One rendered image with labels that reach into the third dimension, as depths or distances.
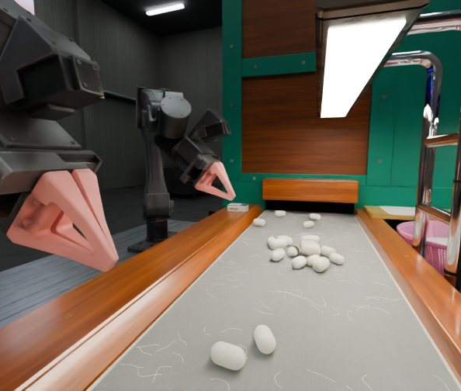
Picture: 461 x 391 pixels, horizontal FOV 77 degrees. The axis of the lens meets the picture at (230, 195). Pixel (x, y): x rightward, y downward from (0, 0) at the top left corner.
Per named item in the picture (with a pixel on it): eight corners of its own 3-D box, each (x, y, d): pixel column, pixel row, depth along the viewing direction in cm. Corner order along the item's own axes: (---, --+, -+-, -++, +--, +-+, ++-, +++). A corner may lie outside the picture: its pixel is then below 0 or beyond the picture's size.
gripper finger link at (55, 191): (168, 221, 26) (98, 153, 27) (114, 244, 19) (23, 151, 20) (128, 271, 28) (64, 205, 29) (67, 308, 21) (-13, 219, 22)
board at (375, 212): (371, 218, 80) (372, 213, 80) (363, 209, 94) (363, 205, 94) (519, 226, 70) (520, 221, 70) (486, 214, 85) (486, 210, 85)
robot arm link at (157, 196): (170, 215, 84) (164, 105, 86) (147, 216, 82) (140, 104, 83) (167, 215, 90) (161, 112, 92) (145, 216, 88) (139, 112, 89)
